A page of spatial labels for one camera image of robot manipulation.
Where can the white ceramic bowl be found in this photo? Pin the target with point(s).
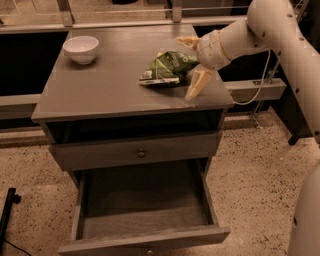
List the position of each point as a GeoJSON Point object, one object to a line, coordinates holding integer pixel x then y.
{"type": "Point", "coordinates": [81, 49]}

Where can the green jalapeno chip bag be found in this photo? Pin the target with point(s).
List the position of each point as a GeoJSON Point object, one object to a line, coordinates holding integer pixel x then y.
{"type": "Point", "coordinates": [168, 69]}

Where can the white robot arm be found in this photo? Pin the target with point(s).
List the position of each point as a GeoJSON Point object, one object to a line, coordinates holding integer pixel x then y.
{"type": "Point", "coordinates": [272, 25]}

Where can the open bottom grey drawer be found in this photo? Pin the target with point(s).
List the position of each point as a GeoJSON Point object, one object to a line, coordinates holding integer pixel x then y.
{"type": "Point", "coordinates": [143, 210]}

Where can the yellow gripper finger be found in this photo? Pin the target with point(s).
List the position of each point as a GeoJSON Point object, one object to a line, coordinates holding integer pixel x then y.
{"type": "Point", "coordinates": [190, 42]}
{"type": "Point", "coordinates": [200, 78]}

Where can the closed grey drawer with knob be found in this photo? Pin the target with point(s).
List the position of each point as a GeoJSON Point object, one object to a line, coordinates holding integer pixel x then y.
{"type": "Point", "coordinates": [121, 152]}

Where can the black stand on floor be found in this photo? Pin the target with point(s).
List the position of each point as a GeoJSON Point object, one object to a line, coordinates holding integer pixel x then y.
{"type": "Point", "coordinates": [11, 198]}

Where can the grey wooden drawer cabinet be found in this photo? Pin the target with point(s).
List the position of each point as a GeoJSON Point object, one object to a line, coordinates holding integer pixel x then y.
{"type": "Point", "coordinates": [104, 100]}

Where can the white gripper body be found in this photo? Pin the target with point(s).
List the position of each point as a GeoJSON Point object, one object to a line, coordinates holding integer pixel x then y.
{"type": "Point", "coordinates": [209, 50]}

